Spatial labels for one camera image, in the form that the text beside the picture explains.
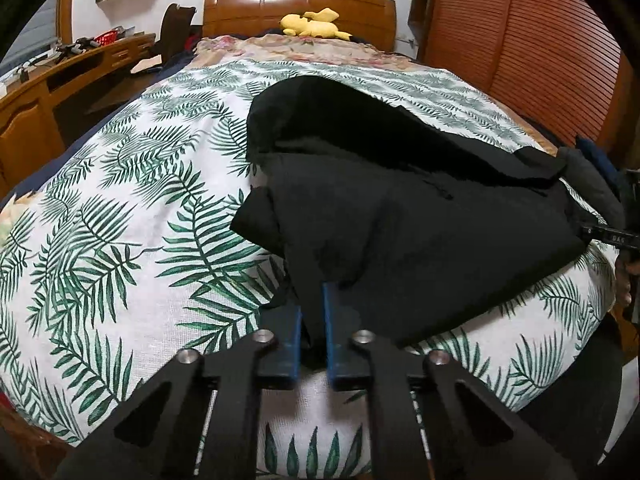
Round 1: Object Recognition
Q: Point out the red basket on desk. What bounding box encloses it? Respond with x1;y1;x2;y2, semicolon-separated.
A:
93;28;122;47

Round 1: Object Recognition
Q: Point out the red-brown louvered wardrobe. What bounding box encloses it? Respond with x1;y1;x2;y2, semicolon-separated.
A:
408;0;639;165

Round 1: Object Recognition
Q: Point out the dark wooden chair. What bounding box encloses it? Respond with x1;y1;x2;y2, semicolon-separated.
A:
130;3;196;75

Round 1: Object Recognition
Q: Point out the grey window blind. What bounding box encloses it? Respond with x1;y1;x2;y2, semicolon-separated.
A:
1;0;58;76

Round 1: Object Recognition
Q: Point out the black garment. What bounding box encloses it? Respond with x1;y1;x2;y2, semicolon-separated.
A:
231;76;588;344

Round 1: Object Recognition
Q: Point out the yellow plush toy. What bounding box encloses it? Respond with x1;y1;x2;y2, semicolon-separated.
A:
280;8;352;41

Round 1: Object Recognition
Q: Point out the fern print bed cover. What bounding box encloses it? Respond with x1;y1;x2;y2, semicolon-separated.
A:
1;60;617;479

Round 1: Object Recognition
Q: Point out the wooden desk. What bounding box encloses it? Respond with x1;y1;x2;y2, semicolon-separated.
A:
1;34;155;195

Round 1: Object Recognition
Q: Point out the grey folded garment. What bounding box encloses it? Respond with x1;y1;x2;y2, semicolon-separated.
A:
556;146;625;230

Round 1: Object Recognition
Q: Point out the wooden headboard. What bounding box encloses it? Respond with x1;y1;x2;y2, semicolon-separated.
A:
202;0;397;52

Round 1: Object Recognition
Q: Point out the navy blue garment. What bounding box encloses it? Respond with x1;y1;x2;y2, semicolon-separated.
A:
575;136;620;194

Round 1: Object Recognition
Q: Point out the floral quilt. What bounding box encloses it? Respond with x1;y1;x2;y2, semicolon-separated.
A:
186;34;421;72

